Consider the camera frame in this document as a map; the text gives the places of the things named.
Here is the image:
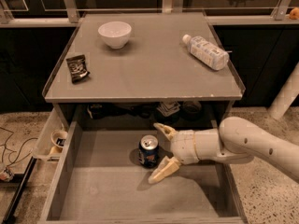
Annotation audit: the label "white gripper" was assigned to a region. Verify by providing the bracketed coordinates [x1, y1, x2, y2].
[148, 122, 224, 184]

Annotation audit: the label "blue pepsi can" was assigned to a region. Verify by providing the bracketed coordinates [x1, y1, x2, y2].
[138, 135, 159, 168]

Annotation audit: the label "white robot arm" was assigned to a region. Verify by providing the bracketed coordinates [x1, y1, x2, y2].
[149, 101, 299, 184]

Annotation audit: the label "open grey top drawer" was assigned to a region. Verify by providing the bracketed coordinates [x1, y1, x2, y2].
[38, 121, 248, 224]

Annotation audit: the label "grey cabinet with counter top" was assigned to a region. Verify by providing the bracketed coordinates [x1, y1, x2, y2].
[43, 12, 245, 125]

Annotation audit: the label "patterned packet on shelf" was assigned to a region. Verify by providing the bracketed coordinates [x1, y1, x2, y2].
[157, 102, 180, 117]

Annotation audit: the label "black round container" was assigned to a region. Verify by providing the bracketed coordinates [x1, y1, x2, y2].
[181, 101, 202, 120]

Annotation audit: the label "dark object on shelf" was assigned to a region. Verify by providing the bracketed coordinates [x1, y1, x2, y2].
[87, 104, 107, 119]

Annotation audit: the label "clear plastic water bottle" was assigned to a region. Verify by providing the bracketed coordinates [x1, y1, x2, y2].
[182, 35, 229, 71]

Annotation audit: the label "white paper cup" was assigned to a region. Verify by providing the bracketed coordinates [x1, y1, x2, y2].
[50, 130, 67, 148]

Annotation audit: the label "black snack packet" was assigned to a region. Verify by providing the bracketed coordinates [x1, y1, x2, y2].
[66, 54, 90, 84]

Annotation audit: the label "clear plastic side bin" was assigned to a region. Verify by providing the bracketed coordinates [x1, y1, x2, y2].
[33, 110, 65, 161]

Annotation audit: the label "white ceramic bowl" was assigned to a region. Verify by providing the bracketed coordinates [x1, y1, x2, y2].
[98, 21, 132, 49]

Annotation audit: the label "orange fruit on ledge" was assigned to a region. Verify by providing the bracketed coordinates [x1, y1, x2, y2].
[289, 7, 299, 20]

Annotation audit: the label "black cable on floor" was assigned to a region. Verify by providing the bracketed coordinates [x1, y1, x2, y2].
[0, 126, 39, 168]

